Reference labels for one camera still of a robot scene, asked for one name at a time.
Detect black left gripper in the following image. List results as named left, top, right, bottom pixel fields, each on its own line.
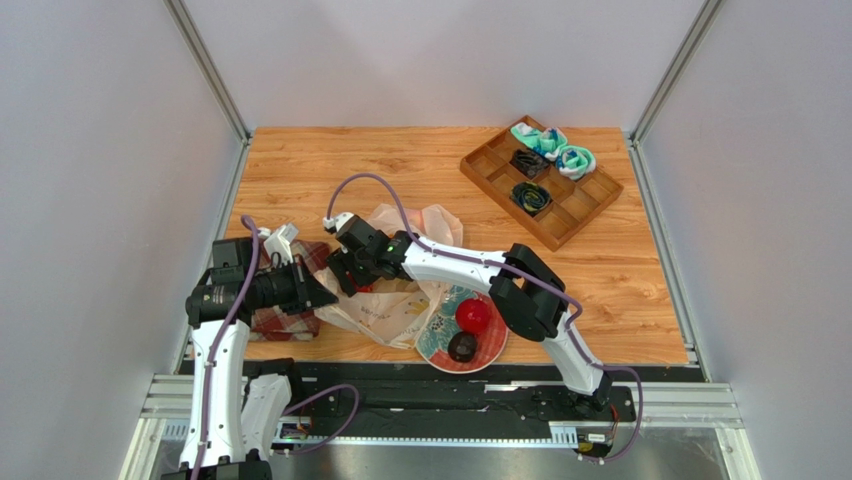
left=245, top=254, right=338, bottom=316

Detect translucent white plastic bag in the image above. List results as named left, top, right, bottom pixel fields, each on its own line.
left=314, top=204, right=463, bottom=349

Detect red fake apple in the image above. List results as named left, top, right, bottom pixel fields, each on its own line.
left=455, top=298, right=492, bottom=335

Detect dark purple fake fruit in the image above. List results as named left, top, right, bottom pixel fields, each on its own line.
left=447, top=331, right=478, bottom=363

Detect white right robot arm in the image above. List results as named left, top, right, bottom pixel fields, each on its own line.
left=323, top=213, right=612, bottom=411

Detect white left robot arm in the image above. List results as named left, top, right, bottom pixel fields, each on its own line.
left=166, top=237, right=337, bottom=479

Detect red plaid folded cloth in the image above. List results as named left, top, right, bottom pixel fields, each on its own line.
left=247, top=239, right=333, bottom=343

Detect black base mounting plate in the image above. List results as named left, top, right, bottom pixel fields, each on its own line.
left=234, top=361, right=707, bottom=441

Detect teal and red ceramic plate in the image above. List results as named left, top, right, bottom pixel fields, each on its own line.
left=415, top=286, right=509, bottom=375

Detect dark blue yellow rolled sock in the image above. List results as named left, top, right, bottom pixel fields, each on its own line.
left=510, top=181, right=552, bottom=217

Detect black rolled sock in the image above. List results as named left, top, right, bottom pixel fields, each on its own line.
left=510, top=149, right=550, bottom=180

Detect wooden compartment tray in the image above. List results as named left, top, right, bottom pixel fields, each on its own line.
left=459, top=127, right=624, bottom=251

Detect teal white rolled sock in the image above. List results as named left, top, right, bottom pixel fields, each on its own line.
left=509, top=122, right=569, bottom=162

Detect teal blue rolled sock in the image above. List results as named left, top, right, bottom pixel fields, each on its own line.
left=555, top=145, right=597, bottom=181

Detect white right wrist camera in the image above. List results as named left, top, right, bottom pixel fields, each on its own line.
left=322, top=212, right=355, bottom=234

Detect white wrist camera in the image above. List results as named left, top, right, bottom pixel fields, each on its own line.
left=259, top=223, right=299, bottom=267
left=322, top=212, right=355, bottom=234

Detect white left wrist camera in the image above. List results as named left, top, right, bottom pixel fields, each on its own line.
left=259, top=223, right=299, bottom=267

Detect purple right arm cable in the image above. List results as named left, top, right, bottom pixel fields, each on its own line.
left=324, top=172, right=645, bottom=465

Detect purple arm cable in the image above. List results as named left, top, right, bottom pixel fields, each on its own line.
left=324, top=172, right=645, bottom=465
left=188, top=214, right=362, bottom=480

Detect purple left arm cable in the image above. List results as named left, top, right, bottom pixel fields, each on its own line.
left=188, top=214, right=362, bottom=480

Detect aluminium frame rail right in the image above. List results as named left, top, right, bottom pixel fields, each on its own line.
left=630, top=0, right=726, bottom=144

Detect aluminium frame rail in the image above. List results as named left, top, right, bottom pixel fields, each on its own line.
left=630, top=0, right=726, bottom=144
left=163, top=0, right=252, bottom=145

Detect aluminium frame rail left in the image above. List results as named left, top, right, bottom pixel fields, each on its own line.
left=163, top=0, right=252, bottom=145

